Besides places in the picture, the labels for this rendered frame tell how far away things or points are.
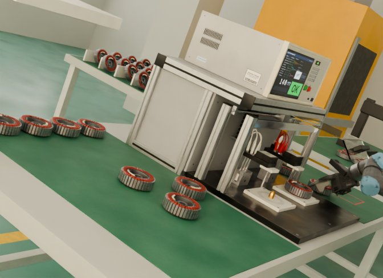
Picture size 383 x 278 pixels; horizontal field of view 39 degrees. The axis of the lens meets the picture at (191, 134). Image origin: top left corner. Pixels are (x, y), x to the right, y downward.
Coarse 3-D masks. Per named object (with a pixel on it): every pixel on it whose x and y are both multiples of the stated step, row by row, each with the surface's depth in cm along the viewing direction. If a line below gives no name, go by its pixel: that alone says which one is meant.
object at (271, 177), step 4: (260, 168) 221; (260, 172) 221; (264, 172) 220; (268, 172) 219; (260, 176) 221; (268, 176) 219; (272, 176) 222; (276, 176) 225; (268, 180) 220; (272, 180) 223
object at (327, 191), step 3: (309, 180) 248; (312, 180) 248; (315, 180) 250; (309, 183) 247; (312, 186) 245; (315, 186) 244; (327, 186) 249; (330, 186) 249; (312, 189) 244; (315, 189) 244; (324, 189) 243; (327, 189) 243; (330, 189) 245; (318, 192) 243; (321, 192) 243; (324, 192) 243; (327, 192) 244; (330, 192) 245; (327, 195) 246
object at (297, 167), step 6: (270, 150) 219; (288, 150) 220; (276, 156) 218; (282, 156) 216; (288, 156) 215; (294, 156) 214; (300, 156) 217; (288, 162) 215; (294, 162) 213; (300, 162) 218; (294, 168) 214; (300, 168) 215
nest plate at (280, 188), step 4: (272, 188) 214; (276, 188) 213; (280, 188) 214; (284, 188) 217; (280, 192) 212; (284, 192) 211; (288, 192) 213; (288, 196) 210; (292, 196) 209; (296, 196) 212; (296, 200) 208; (300, 200) 208; (304, 200) 210; (308, 200) 213; (312, 200) 215; (316, 200) 217; (304, 204) 206; (308, 204) 209; (312, 204) 213
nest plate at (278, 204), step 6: (246, 192) 193; (252, 192) 194; (258, 192) 197; (264, 192) 200; (258, 198) 190; (264, 198) 192; (270, 198) 195; (276, 198) 198; (282, 198) 201; (264, 204) 189; (270, 204) 188; (276, 204) 191; (282, 204) 194; (288, 204) 197; (276, 210) 187; (282, 210) 189
